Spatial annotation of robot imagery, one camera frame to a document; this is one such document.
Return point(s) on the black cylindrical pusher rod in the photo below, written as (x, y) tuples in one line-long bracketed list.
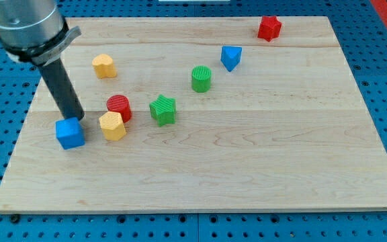
[(61, 89)]

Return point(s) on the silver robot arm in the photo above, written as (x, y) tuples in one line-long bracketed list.
[(34, 31)]

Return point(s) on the green star block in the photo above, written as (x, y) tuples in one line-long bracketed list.
[(163, 110)]

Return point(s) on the wooden board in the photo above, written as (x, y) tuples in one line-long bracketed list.
[(287, 130)]

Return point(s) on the red star block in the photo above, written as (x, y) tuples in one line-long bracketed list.
[(269, 28)]

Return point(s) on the yellow heart block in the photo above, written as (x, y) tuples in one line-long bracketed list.
[(103, 65)]

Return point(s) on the blue cube block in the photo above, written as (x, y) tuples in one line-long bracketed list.
[(69, 133)]

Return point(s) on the red cylinder block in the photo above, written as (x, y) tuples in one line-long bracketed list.
[(120, 104)]

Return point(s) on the yellow hexagon block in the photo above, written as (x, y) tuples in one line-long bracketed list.
[(112, 126)]

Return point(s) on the green cylinder block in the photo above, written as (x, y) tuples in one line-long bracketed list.
[(201, 79)]

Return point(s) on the blue triangle block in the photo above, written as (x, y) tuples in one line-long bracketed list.
[(230, 57)]

